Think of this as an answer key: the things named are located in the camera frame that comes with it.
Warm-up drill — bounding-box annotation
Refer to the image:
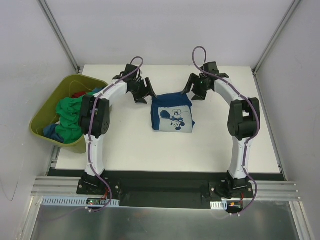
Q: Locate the blue printed t shirt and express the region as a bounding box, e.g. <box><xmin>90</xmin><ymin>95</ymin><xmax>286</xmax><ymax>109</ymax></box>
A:
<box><xmin>150</xmin><ymin>92</ymin><xmax>195</xmax><ymax>133</ymax></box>

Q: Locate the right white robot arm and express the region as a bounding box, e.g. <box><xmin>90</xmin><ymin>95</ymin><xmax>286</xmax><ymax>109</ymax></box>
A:
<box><xmin>182</xmin><ymin>62</ymin><xmax>261</xmax><ymax>199</ymax></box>

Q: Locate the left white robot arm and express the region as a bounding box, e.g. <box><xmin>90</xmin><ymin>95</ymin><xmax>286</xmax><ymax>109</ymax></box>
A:
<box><xmin>76</xmin><ymin>63</ymin><xmax>156</xmax><ymax>195</ymax></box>

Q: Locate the red t shirt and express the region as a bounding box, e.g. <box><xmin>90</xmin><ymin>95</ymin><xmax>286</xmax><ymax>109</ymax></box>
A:
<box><xmin>71</xmin><ymin>91</ymin><xmax>86</xmax><ymax>99</ymax></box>

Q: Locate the green t shirt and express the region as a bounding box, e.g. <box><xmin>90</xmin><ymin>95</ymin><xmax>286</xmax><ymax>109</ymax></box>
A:
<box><xmin>55</xmin><ymin>92</ymin><xmax>95</xmax><ymax>144</ymax></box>

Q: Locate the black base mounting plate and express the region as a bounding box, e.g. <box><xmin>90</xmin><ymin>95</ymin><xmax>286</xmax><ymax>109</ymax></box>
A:
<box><xmin>76</xmin><ymin>170</ymin><xmax>254</xmax><ymax>209</ymax></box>

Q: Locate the teal blue t shirt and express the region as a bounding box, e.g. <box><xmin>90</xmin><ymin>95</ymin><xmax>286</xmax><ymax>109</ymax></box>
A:
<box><xmin>43</xmin><ymin>87</ymin><xmax>103</xmax><ymax>143</ymax></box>

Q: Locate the olive green plastic bin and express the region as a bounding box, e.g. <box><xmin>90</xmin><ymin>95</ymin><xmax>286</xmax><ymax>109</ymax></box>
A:
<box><xmin>29</xmin><ymin>74</ymin><xmax>108</xmax><ymax>154</ymax></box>

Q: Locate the left aluminium corner post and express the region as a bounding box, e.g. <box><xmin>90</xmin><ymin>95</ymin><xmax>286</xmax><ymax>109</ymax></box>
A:
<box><xmin>37</xmin><ymin>0</ymin><xmax>81</xmax><ymax>74</ymax></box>

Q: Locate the aluminium corner post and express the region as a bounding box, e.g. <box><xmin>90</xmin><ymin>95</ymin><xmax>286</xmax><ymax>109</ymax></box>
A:
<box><xmin>37</xmin><ymin>0</ymin><xmax>81</xmax><ymax>74</ymax></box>
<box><xmin>252</xmin><ymin>0</ymin><xmax>302</xmax><ymax>76</ymax></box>

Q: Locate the right white cable duct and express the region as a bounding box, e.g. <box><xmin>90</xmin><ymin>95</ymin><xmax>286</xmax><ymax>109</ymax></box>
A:
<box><xmin>210</xmin><ymin>200</ymin><xmax>228</xmax><ymax>211</ymax></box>

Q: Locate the white cable duct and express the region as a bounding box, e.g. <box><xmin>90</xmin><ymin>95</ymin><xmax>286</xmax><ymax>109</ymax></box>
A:
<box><xmin>210</xmin><ymin>200</ymin><xmax>228</xmax><ymax>211</ymax></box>
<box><xmin>42</xmin><ymin>196</ymin><xmax>109</xmax><ymax>208</ymax></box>

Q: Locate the aluminium frame rail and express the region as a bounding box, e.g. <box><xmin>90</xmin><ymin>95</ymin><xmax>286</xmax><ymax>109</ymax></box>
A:
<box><xmin>31</xmin><ymin>176</ymin><xmax>303</xmax><ymax>202</ymax></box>

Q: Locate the right aluminium corner post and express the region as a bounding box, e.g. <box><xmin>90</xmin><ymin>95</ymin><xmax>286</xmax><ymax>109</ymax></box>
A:
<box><xmin>252</xmin><ymin>0</ymin><xmax>302</xmax><ymax>76</ymax></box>

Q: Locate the left white cable duct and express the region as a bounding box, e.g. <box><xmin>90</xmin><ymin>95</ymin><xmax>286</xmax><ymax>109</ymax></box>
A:
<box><xmin>42</xmin><ymin>196</ymin><xmax>109</xmax><ymax>208</ymax></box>

